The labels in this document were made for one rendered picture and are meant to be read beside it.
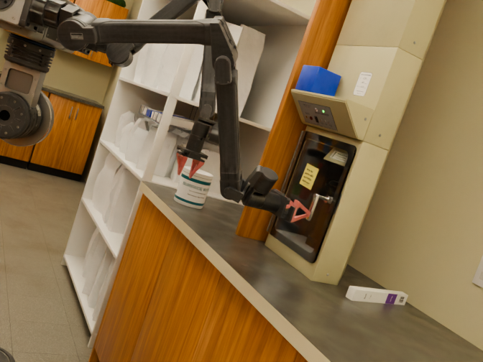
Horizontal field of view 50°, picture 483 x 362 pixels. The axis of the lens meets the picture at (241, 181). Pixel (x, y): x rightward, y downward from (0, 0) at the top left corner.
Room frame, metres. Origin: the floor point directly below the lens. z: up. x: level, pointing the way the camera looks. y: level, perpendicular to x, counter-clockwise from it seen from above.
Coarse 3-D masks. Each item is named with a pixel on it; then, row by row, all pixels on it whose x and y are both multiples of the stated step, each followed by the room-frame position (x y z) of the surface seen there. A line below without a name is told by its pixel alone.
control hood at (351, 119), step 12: (300, 96) 1.78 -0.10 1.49; (312, 96) 1.71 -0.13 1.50; (324, 96) 1.65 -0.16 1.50; (336, 108) 1.61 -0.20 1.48; (348, 108) 1.56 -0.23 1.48; (360, 108) 1.58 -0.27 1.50; (336, 120) 1.65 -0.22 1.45; (348, 120) 1.59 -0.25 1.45; (360, 120) 1.59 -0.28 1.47; (336, 132) 1.69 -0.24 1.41; (348, 132) 1.62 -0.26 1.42; (360, 132) 1.59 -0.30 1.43
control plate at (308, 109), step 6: (300, 102) 1.80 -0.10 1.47; (306, 102) 1.76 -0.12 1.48; (300, 108) 1.82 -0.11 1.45; (306, 108) 1.78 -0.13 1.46; (312, 108) 1.75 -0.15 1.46; (318, 108) 1.71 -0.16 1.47; (324, 108) 1.68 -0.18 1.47; (330, 108) 1.65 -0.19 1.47; (306, 114) 1.80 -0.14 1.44; (312, 114) 1.77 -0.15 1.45; (318, 114) 1.73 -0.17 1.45; (324, 114) 1.69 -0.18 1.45; (330, 114) 1.66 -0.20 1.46; (306, 120) 1.83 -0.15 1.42; (312, 120) 1.79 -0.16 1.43; (318, 120) 1.75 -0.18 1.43; (330, 120) 1.68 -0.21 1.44; (324, 126) 1.73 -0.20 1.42; (330, 126) 1.70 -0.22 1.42
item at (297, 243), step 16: (304, 144) 1.84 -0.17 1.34; (320, 144) 1.76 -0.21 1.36; (336, 144) 1.69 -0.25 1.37; (352, 144) 1.62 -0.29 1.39; (304, 160) 1.81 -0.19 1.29; (320, 160) 1.74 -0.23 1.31; (336, 160) 1.66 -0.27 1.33; (352, 160) 1.61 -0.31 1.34; (320, 176) 1.71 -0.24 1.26; (336, 176) 1.64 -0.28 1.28; (288, 192) 1.83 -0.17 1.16; (304, 192) 1.76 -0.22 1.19; (320, 192) 1.68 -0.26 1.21; (336, 192) 1.61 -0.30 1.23; (288, 208) 1.81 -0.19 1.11; (320, 208) 1.66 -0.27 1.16; (288, 224) 1.78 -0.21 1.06; (304, 224) 1.70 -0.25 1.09; (320, 224) 1.63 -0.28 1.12; (288, 240) 1.75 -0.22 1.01; (304, 240) 1.68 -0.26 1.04; (320, 240) 1.61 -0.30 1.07; (304, 256) 1.65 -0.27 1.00
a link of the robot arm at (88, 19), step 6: (66, 6) 1.33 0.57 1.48; (72, 6) 1.34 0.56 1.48; (60, 12) 1.31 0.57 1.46; (66, 12) 1.31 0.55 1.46; (72, 12) 1.31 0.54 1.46; (78, 12) 1.35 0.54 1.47; (60, 18) 1.32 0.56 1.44; (66, 18) 1.31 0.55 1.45; (84, 18) 1.33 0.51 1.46; (90, 18) 1.35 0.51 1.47; (90, 24) 1.33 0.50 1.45
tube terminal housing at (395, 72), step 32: (352, 64) 1.77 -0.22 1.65; (384, 64) 1.63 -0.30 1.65; (416, 64) 1.65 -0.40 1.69; (352, 96) 1.72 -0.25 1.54; (384, 96) 1.61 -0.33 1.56; (384, 128) 1.63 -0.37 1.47; (384, 160) 1.66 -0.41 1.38; (352, 192) 1.62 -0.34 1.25; (352, 224) 1.64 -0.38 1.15; (288, 256) 1.74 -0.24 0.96; (320, 256) 1.61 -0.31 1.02
